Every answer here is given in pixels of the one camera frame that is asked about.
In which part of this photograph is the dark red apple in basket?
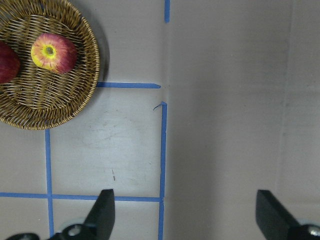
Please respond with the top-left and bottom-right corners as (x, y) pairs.
(0, 41), (21, 84)

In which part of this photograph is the red yellow apple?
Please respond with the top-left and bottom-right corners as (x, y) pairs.
(30, 33), (77, 74)

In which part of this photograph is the round wicker basket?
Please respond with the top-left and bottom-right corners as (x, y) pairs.
(0, 0), (100, 130)

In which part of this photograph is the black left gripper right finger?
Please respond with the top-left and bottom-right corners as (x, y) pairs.
(255, 189), (320, 240)

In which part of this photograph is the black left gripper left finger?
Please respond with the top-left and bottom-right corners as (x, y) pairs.
(51, 189), (115, 240)

